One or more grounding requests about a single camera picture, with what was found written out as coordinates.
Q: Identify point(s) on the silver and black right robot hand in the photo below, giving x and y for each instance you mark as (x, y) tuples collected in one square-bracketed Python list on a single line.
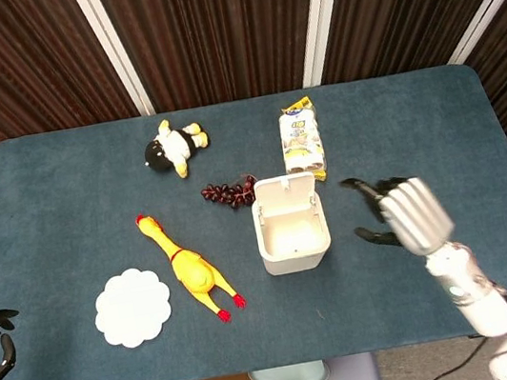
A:
[(417, 217)]

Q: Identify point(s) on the white plastic open-lid box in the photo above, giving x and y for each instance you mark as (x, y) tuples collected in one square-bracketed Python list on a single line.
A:
[(293, 261)]

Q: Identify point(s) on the yellow and white packaged goods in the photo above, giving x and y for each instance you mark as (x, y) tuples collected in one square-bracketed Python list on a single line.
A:
[(301, 139)]

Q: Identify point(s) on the blue felt table cover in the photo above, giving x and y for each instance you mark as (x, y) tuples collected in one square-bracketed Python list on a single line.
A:
[(44, 208)]

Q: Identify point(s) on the white flower-shaped plate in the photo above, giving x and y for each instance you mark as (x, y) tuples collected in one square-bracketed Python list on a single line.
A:
[(132, 308)]

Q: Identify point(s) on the dark red grape bunch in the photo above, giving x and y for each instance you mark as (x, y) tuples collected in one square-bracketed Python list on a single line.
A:
[(230, 193)]

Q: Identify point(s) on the pale teal plate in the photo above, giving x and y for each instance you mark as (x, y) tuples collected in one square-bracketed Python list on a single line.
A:
[(288, 377)]

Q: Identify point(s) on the yellow rubber chicken toy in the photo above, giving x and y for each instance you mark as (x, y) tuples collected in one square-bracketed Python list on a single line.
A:
[(195, 276)]

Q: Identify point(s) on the black and white plush doll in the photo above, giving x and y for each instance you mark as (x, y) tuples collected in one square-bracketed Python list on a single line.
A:
[(174, 144)]

